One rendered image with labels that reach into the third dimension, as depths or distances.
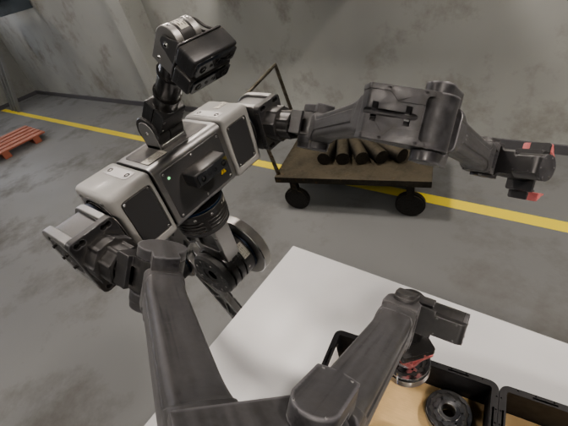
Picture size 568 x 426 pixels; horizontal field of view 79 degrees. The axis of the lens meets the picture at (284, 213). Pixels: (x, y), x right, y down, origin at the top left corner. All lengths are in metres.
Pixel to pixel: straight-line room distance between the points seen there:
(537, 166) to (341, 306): 0.80
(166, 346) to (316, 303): 1.05
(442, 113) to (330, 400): 0.38
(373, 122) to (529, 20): 2.72
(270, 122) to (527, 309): 1.84
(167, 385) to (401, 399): 0.81
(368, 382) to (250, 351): 0.98
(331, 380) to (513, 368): 1.03
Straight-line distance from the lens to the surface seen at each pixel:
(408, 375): 0.86
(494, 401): 0.99
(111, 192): 0.70
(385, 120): 0.51
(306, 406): 0.28
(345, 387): 0.31
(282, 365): 1.29
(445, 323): 0.67
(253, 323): 1.40
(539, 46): 3.22
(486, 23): 3.21
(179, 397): 0.31
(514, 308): 2.31
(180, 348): 0.38
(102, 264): 0.63
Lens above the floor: 1.82
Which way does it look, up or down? 39 degrees down
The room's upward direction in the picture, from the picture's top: 16 degrees counter-clockwise
